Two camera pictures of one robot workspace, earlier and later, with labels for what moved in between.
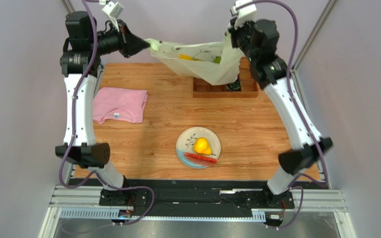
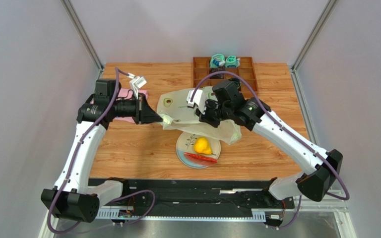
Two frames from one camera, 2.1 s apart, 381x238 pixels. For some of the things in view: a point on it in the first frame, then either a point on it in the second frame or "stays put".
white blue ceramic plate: [186, 142] stays put
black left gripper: [128, 44] → [143, 113]
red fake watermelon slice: [200, 160] stays put
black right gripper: [235, 37] → [211, 110]
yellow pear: [201, 146] stays put
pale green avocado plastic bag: [215, 63] → [172, 107]
